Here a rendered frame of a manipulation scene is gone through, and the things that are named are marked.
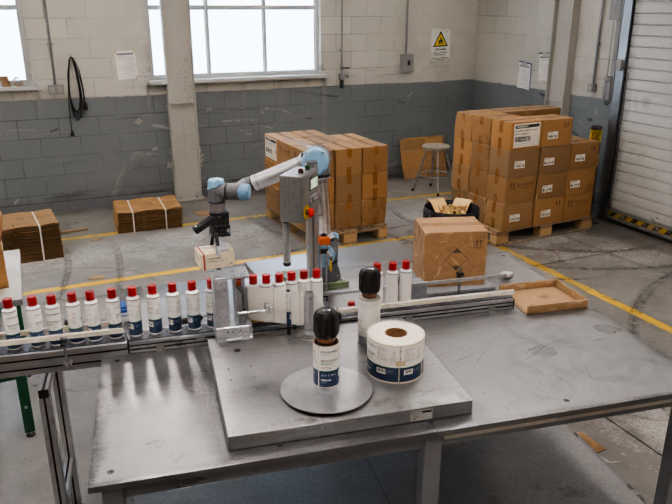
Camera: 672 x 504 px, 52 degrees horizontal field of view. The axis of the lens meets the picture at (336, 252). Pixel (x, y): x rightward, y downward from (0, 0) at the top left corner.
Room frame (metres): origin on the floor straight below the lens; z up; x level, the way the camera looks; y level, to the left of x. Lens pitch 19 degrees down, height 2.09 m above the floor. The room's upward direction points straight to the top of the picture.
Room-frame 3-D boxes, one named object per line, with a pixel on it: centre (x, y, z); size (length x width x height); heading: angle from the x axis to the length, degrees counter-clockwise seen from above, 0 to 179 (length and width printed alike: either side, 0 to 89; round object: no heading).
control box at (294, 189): (2.71, 0.15, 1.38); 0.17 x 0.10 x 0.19; 160
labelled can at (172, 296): (2.49, 0.64, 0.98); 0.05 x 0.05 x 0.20
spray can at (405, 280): (2.75, -0.30, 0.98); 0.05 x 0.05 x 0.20
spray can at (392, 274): (2.73, -0.24, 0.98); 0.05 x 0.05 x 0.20
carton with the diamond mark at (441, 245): (3.16, -0.54, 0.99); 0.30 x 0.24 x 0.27; 95
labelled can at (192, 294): (2.51, 0.56, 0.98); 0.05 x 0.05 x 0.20
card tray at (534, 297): (2.92, -0.94, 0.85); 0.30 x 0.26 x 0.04; 105
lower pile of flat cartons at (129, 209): (6.83, 1.93, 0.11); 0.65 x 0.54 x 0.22; 111
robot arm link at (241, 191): (3.08, 0.44, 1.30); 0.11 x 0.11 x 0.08; 84
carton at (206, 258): (3.06, 0.57, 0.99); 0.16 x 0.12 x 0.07; 114
